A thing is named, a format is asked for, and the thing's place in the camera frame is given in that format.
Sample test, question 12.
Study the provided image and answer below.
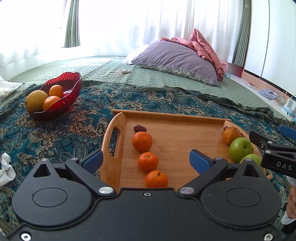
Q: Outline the white cloth pile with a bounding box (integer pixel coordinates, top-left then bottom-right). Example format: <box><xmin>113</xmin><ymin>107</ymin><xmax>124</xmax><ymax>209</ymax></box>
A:
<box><xmin>0</xmin><ymin>76</ymin><xmax>23</xmax><ymax>102</ymax></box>

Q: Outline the small mandarin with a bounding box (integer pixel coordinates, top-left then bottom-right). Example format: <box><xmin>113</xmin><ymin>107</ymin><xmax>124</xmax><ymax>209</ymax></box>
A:
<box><xmin>132</xmin><ymin>132</ymin><xmax>153</xmax><ymax>152</ymax></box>
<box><xmin>137</xmin><ymin>152</ymin><xmax>159</xmax><ymax>172</ymax></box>

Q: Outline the lilac cloth on floor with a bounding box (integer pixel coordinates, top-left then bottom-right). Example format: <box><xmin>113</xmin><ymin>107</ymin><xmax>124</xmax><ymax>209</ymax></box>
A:
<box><xmin>259</xmin><ymin>88</ymin><xmax>278</xmax><ymax>100</ymax></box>

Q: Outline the green quilted bedspread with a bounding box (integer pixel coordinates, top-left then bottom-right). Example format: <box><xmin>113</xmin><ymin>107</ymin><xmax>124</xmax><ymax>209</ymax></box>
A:
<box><xmin>10</xmin><ymin>56</ymin><xmax>285</xmax><ymax>118</ymax></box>

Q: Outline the dark red date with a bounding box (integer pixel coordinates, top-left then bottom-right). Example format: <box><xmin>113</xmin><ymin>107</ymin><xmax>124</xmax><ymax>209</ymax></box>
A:
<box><xmin>133</xmin><ymin>125</ymin><xmax>147</xmax><ymax>133</ymax></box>

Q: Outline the wooden bed frame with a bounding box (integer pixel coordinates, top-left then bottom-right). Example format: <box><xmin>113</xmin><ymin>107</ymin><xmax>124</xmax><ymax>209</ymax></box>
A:
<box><xmin>227</xmin><ymin>63</ymin><xmax>292</xmax><ymax>100</ymax></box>

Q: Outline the large dark orange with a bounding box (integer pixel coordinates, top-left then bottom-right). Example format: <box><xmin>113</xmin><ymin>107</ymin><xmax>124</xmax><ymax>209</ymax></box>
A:
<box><xmin>223</xmin><ymin>126</ymin><xmax>242</xmax><ymax>145</ymax></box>

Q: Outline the blue paisley cloth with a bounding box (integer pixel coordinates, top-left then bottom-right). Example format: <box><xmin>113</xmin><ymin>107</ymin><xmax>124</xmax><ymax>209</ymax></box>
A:
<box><xmin>1</xmin><ymin>81</ymin><xmax>295</xmax><ymax>233</ymax></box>

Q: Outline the person's hand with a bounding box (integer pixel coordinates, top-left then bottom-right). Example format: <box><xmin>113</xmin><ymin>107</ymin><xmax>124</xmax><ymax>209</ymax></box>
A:
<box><xmin>287</xmin><ymin>186</ymin><xmax>296</xmax><ymax>219</ymax></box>

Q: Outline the wooden serving tray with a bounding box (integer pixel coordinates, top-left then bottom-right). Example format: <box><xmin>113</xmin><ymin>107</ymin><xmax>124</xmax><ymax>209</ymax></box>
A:
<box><xmin>99</xmin><ymin>109</ymin><xmax>236</xmax><ymax>191</ymax></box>

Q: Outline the orange fruit in bowl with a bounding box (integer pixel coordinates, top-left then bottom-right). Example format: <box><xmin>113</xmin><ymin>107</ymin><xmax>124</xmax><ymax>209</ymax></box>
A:
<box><xmin>49</xmin><ymin>84</ymin><xmax>64</xmax><ymax>98</ymax></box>

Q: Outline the grey green drape middle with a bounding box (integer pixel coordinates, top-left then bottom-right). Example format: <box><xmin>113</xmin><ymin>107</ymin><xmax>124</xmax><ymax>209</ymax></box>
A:
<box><xmin>64</xmin><ymin>0</ymin><xmax>80</xmax><ymax>48</ymax></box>

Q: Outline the green apple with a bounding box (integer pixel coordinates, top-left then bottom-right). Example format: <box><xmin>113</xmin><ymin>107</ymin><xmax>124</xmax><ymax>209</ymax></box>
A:
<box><xmin>239</xmin><ymin>153</ymin><xmax>263</xmax><ymax>171</ymax></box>
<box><xmin>229</xmin><ymin>137</ymin><xmax>254</xmax><ymax>163</ymax></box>

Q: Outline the pink crumpled blanket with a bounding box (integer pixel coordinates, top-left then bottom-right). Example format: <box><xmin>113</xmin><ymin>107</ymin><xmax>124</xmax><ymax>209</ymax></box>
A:
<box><xmin>160</xmin><ymin>28</ymin><xmax>228</xmax><ymax>81</ymax></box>

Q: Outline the grey green drape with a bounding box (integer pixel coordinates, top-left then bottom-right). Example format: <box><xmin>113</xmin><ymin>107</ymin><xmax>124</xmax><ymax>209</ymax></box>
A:
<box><xmin>64</xmin><ymin>0</ymin><xmax>80</xmax><ymax>48</ymax></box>
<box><xmin>232</xmin><ymin>0</ymin><xmax>252</xmax><ymax>67</ymax></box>

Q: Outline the grey green drape right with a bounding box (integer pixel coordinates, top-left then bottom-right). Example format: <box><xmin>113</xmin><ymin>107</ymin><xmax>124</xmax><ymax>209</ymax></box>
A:
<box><xmin>232</xmin><ymin>0</ymin><xmax>252</xmax><ymax>67</ymax></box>

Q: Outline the crumpled white tissue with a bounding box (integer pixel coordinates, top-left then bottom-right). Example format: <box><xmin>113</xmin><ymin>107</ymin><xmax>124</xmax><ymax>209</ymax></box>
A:
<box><xmin>0</xmin><ymin>153</ymin><xmax>16</xmax><ymax>186</ymax></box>

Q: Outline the small mandarin hidden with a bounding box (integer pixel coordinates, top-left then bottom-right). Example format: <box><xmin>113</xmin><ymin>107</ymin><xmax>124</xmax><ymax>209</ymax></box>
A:
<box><xmin>145</xmin><ymin>170</ymin><xmax>169</xmax><ymax>188</ymax></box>

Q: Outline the yellow fruit in bowl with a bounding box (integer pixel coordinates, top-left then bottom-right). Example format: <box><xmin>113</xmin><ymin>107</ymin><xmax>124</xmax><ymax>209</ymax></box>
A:
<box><xmin>25</xmin><ymin>90</ymin><xmax>48</xmax><ymax>114</ymax></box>

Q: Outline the purple pillow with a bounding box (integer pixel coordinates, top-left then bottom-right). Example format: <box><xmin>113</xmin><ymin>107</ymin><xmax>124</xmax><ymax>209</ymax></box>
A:
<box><xmin>132</xmin><ymin>40</ymin><xmax>220</xmax><ymax>87</ymax></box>

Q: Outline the red glass fruit bowl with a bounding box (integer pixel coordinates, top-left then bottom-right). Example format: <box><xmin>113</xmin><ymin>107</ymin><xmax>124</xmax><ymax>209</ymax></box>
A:
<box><xmin>25</xmin><ymin>72</ymin><xmax>82</xmax><ymax>121</ymax></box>

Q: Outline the white cable on bed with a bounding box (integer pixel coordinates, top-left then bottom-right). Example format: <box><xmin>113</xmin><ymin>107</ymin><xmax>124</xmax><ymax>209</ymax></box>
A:
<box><xmin>106</xmin><ymin>69</ymin><xmax>132</xmax><ymax>78</ymax></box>

